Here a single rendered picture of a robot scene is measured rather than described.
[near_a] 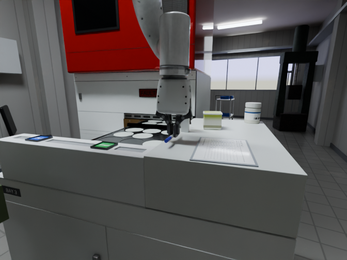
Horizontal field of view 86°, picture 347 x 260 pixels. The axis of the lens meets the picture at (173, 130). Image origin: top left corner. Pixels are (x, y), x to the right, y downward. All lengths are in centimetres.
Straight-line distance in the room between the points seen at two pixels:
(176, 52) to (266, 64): 712
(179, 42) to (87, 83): 93
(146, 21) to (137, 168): 42
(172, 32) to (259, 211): 47
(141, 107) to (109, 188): 68
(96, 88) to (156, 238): 99
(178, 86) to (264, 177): 31
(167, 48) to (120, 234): 53
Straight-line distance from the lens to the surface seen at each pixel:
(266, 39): 774
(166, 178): 47
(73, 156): 61
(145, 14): 61
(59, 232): 80
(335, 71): 466
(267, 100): 758
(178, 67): 52
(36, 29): 339
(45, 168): 71
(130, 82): 118
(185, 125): 70
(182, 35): 54
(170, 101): 54
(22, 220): 92
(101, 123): 133
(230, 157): 47
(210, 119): 75
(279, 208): 48
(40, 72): 335
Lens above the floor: 113
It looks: 13 degrees down
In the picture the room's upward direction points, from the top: straight up
